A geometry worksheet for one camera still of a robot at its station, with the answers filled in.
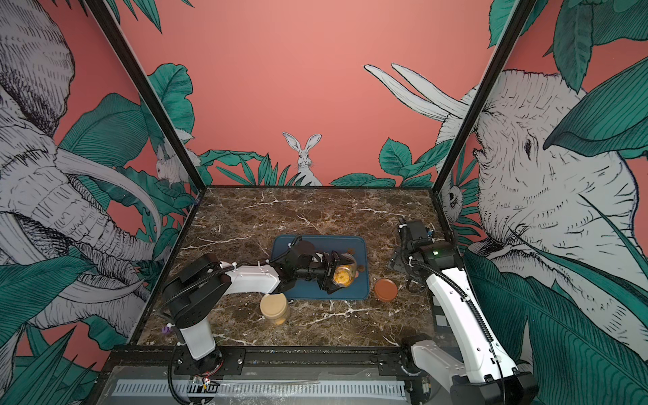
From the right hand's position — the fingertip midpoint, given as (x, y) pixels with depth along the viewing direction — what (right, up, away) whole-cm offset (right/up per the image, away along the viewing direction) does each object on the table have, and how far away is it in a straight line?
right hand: (405, 261), depth 75 cm
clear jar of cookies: (-18, -5, +5) cm, 20 cm away
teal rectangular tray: (-29, -9, 0) cm, 31 cm away
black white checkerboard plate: (+14, -21, +5) cm, 25 cm away
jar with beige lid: (-40, -14, 0) cm, 42 cm away
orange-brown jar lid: (-3, -14, +14) cm, 20 cm away
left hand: (-15, -3, +3) cm, 16 cm away
